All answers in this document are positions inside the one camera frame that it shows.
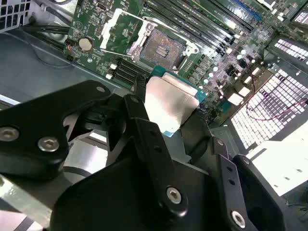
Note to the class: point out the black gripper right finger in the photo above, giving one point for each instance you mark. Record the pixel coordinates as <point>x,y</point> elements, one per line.
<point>223,173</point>

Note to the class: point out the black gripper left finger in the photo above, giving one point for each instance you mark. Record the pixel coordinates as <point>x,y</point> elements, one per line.
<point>36,115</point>

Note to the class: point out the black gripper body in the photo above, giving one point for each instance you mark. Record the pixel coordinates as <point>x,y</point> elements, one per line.
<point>108,204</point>

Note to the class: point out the silver-topped CPU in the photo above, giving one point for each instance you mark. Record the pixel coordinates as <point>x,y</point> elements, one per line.
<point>168,103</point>

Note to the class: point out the metal socket cover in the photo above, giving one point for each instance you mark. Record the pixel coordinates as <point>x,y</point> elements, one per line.
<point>107,29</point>

